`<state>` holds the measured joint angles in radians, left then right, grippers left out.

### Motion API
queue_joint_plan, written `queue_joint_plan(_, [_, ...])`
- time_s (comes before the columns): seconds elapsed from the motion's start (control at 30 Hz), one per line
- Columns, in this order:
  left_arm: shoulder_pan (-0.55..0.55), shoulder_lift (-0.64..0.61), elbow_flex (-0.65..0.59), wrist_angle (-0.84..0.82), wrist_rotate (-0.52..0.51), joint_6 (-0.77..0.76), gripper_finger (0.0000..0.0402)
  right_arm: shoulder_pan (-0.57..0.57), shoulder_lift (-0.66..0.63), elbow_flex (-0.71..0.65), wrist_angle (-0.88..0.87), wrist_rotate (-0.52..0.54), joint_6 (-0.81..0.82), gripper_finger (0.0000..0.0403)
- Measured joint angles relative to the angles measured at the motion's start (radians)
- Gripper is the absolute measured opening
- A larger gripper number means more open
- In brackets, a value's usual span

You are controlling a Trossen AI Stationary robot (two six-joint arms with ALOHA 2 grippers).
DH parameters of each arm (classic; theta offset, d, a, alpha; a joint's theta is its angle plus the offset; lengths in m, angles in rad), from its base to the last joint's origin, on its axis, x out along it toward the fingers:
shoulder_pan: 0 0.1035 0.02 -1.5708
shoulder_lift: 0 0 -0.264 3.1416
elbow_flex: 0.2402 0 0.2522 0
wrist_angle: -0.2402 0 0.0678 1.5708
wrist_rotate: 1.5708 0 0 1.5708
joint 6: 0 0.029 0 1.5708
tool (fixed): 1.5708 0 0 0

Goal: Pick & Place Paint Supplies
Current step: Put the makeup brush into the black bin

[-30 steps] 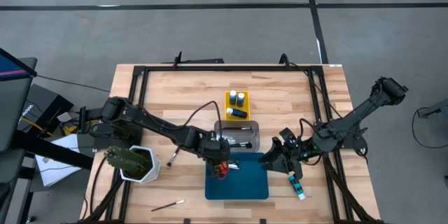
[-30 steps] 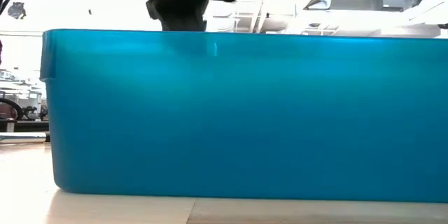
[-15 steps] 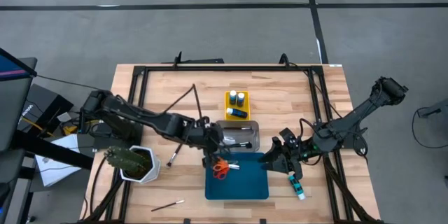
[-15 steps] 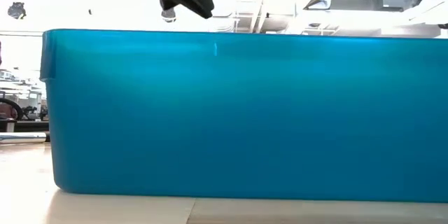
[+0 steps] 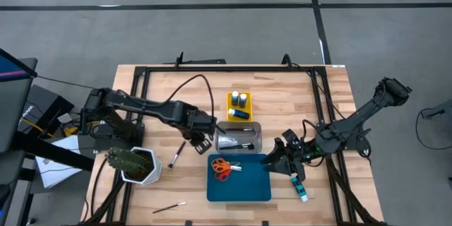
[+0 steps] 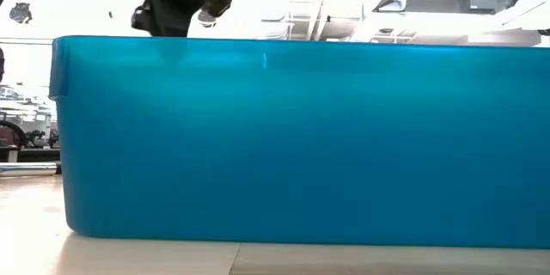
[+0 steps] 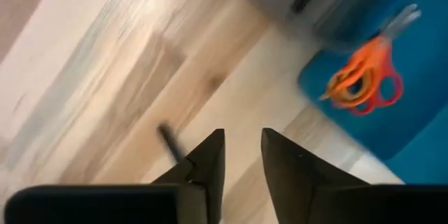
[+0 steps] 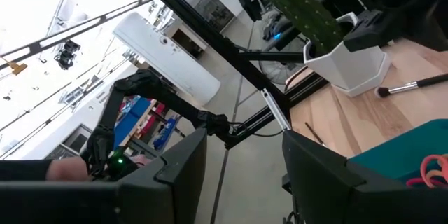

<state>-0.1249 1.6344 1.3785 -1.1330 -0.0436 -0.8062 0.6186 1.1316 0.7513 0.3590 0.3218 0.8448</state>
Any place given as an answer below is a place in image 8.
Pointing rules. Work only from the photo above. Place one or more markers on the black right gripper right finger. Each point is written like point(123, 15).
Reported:
point(315, 182)

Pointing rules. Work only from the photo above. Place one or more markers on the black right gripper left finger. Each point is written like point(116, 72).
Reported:
point(168, 189)

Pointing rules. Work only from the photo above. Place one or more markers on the thin brush light tip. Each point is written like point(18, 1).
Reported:
point(315, 133)

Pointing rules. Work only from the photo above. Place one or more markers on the teal blue plastic tray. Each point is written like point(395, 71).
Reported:
point(392, 150)

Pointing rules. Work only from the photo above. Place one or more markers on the black background robot arm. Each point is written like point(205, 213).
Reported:
point(140, 84)

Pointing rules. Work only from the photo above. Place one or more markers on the colourful storage shelf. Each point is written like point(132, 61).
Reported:
point(133, 119)

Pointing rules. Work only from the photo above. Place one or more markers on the white hexagonal plant pot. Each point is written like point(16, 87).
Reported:
point(350, 66)

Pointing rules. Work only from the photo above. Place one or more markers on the person's hand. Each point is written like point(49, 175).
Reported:
point(66, 169)

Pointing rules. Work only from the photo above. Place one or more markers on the green cactus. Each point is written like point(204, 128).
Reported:
point(301, 7)

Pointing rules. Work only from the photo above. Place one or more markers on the black office chair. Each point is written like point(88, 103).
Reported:
point(250, 5)

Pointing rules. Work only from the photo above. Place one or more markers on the black ceiling spotlight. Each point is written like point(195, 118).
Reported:
point(66, 54)

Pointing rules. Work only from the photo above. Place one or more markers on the yellow hanging tag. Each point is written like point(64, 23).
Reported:
point(17, 67)

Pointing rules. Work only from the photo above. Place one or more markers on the ceiling light rail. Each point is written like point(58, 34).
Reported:
point(35, 46)

